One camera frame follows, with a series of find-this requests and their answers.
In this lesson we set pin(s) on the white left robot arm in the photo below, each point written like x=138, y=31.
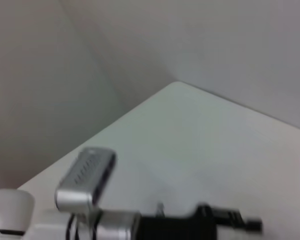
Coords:
x=12, y=212

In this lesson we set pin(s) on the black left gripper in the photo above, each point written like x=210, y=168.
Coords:
x=180, y=228

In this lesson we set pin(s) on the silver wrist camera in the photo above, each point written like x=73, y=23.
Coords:
x=87, y=175

